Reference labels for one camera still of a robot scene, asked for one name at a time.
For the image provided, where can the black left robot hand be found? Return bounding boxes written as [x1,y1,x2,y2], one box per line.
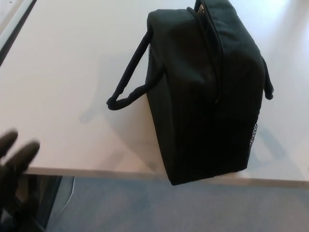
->
[0,130,41,219]

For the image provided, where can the black fabric lunch bag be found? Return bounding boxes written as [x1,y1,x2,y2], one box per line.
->
[105,0,276,187]

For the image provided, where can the light grey neighbouring desk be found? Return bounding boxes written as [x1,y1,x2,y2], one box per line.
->
[0,0,37,58]

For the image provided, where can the dark desk leg frame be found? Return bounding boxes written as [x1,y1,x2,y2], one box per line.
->
[14,173,63,232]

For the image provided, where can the white floor cable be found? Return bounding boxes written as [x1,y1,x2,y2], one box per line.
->
[59,177,76,215]

